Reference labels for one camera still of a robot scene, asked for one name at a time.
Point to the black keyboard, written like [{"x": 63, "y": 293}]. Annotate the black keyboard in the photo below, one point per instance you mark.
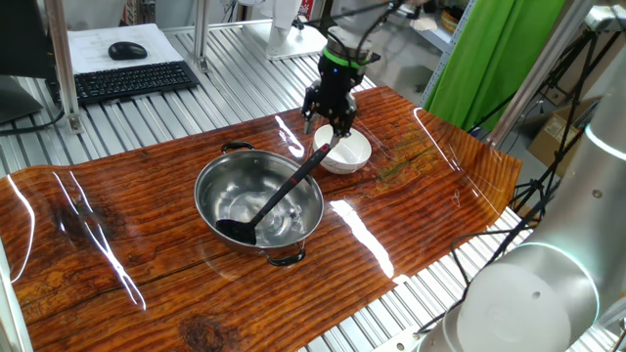
[{"x": 127, "y": 80}]

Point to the aluminium frame strut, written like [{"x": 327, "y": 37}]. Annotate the aluminium frame strut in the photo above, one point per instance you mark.
[{"x": 538, "y": 73}]

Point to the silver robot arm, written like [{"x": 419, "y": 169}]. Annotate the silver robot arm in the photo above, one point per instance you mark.
[{"x": 538, "y": 293}]

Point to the white ceramic bowl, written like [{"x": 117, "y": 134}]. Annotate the white ceramic bowl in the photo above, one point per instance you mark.
[{"x": 349, "y": 154}]

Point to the white stand with base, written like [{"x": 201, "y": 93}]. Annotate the white stand with base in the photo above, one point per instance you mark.
[{"x": 283, "y": 44}]

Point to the black monitor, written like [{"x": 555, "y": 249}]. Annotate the black monitor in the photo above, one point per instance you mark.
[{"x": 24, "y": 39}]

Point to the silver camera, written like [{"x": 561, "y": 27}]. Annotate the silver camera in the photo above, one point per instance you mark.
[{"x": 606, "y": 19}]

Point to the glossy wood grain mat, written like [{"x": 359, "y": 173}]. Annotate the glossy wood grain mat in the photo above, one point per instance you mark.
[{"x": 147, "y": 293}]

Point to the cardboard box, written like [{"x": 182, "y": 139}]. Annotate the cardboard box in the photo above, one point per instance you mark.
[{"x": 552, "y": 132}]

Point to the white metal shelf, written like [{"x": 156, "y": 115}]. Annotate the white metal shelf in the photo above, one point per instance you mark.
[{"x": 442, "y": 63}]

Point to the black tripod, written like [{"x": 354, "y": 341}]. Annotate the black tripod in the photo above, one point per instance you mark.
[{"x": 582, "y": 73}]

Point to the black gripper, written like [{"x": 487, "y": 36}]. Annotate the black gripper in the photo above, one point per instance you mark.
[{"x": 337, "y": 88}]

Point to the aluminium frame post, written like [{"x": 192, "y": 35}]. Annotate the aluminium frame post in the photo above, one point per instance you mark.
[
  {"x": 10, "y": 318},
  {"x": 201, "y": 34},
  {"x": 61, "y": 58}
]

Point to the black computer mouse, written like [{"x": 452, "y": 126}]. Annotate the black computer mouse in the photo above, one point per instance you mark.
[{"x": 127, "y": 51}]

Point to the white paper sheet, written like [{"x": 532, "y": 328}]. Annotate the white paper sheet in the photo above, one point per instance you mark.
[{"x": 88, "y": 54}]

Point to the green cloth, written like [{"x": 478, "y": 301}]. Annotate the green cloth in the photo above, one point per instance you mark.
[{"x": 489, "y": 63}]

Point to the black ladle with red band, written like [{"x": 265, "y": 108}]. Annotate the black ladle with red band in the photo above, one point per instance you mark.
[{"x": 237, "y": 232}]

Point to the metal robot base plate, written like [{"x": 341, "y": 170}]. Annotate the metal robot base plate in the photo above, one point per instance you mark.
[{"x": 401, "y": 342}]

